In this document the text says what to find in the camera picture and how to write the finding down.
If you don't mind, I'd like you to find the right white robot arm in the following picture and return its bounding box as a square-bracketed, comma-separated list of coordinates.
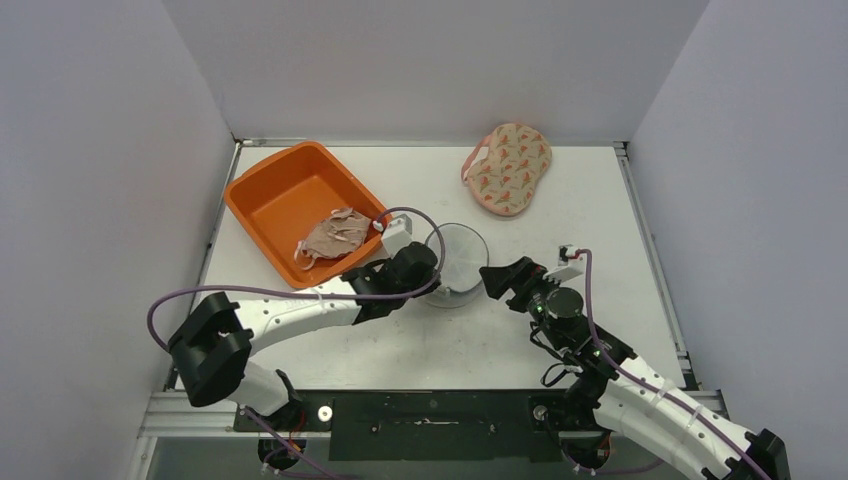
[479, 249, 791, 479]

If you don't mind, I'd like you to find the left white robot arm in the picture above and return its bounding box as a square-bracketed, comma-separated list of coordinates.
[167, 241, 439, 431]

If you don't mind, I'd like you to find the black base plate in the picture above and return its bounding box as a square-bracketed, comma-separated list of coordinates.
[272, 389, 611, 467]

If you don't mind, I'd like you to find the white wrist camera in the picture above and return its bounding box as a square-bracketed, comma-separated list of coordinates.
[544, 245, 586, 284]
[380, 215, 413, 257]

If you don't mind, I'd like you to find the beige bra in tub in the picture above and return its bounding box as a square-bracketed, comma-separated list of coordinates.
[293, 207, 372, 270]

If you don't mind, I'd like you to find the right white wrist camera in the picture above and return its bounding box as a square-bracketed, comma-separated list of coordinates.
[544, 245, 586, 284]

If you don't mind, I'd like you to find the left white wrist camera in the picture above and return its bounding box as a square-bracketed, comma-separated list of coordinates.
[380, 215, 413, 257]

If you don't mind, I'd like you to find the orange plastic tub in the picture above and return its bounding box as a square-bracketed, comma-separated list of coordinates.
[224, 141, 386, 289]

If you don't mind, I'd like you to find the white mesh laundry bag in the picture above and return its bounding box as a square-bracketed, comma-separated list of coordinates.
[423, 222, 490, 309]

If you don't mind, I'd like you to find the floral padded bra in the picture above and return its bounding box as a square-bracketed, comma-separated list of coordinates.
[460, 123, 553, 217]

